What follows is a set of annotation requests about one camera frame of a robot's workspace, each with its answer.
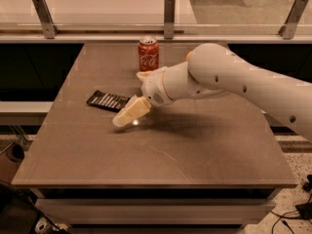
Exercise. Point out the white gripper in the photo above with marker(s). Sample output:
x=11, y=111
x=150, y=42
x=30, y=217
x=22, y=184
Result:
x=152, y=86

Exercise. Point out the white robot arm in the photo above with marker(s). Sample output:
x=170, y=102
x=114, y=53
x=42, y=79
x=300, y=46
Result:
x=212, y=69

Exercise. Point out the black rxbar chocolate wrapper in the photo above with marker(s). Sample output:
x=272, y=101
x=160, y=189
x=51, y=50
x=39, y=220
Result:
x=107, y=101

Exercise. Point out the red coca-cola can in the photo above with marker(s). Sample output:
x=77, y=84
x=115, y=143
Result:
x=148, y=53

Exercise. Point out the orange fruit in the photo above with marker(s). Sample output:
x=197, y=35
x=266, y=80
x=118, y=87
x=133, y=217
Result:
x=188, y=56

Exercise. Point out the brown table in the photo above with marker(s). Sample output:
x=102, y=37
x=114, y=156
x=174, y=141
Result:
x=208, y=161

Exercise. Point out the dark equipment bottom left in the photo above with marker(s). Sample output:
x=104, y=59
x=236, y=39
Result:
x=18, y=214

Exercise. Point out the middle metal railing bracket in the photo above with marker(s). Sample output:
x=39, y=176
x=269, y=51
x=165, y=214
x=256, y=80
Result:
x=169, y=18

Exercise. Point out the metal railing bracket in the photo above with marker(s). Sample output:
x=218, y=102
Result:
x=288, y=29
x=169, y=18
x=49, y=29

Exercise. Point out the left metal railing bracket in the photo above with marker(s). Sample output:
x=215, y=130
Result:
x=49, y=29

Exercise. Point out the right metal railing bracket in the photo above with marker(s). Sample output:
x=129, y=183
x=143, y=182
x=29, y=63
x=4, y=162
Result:
x=288, y=29

